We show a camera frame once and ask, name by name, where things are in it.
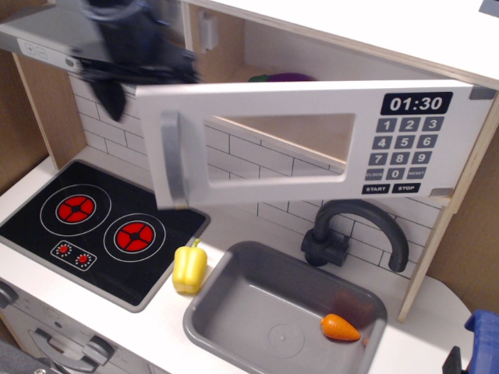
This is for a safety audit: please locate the yellow toy bell pepper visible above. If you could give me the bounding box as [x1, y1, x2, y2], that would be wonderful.
[172, 238, 207, 295]

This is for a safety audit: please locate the blue plastic object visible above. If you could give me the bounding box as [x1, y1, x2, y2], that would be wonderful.
[465, 309, 498, 374]

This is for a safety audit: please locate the black clamp piece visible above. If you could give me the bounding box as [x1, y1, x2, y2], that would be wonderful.
[442, 346, 463, 374]

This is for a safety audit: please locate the grey toy oven front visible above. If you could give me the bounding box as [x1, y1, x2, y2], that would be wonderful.
[1, 280, 162, 373]

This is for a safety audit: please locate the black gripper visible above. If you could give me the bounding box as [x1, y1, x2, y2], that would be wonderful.
[76, 11, 198, 122]

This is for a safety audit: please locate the white toy microwave door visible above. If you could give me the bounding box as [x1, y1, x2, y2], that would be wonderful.
[136, 80, 496, 209]

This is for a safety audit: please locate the grey toy sink basin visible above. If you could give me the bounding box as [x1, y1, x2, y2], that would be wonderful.
[183, 242, 387, 373]

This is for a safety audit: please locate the wooden toy kitchen frame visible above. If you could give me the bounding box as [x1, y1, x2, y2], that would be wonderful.
[1, 1, 498, 320]

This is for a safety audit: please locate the grey range hood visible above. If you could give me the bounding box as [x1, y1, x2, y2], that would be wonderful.
[1, 1, 111, 74]

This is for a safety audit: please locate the black toy stovetop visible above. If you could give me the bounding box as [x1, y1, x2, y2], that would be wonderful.
[1, 161, 210, 312]

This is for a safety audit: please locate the orange toy carrot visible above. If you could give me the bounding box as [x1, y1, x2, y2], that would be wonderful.
[320, 313, 361, 341]

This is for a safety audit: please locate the purple toy eggplant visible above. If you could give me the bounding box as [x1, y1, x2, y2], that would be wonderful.
[248, 72, 315, 83]

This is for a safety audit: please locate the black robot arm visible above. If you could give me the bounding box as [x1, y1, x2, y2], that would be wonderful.
[75, 1, 198, 122]

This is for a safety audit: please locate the dark grey toy faucet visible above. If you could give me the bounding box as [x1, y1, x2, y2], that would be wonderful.
[301, 199, 409, 273]

